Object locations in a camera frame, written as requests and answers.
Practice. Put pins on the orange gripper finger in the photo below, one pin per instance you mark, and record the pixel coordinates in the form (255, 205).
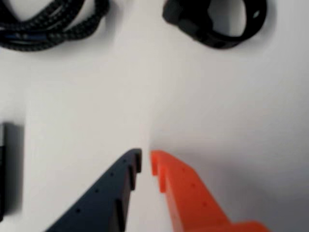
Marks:
(193, 205)

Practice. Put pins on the black silver AA battery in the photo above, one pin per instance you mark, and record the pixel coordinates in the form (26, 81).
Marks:
(12, 169)

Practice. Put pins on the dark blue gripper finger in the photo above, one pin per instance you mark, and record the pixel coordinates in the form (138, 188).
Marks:
(96, 205)

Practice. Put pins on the black wristband with red display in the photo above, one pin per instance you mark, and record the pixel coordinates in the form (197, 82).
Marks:
(217, 41)

